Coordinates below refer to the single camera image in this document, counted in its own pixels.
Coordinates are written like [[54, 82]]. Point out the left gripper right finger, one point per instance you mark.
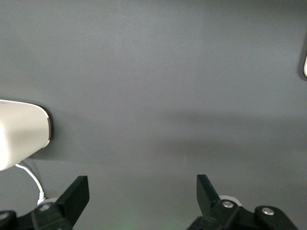
[[208, 203]]

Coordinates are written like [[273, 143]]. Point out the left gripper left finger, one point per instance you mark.
[[72, 201]]

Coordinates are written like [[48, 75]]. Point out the beige rabbit print tray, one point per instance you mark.
[[305, 67]]

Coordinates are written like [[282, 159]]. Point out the white flat appliance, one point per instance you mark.
[[21, 129]]

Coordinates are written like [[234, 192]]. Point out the dark grey table cover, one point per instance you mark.
[[153, 72]]

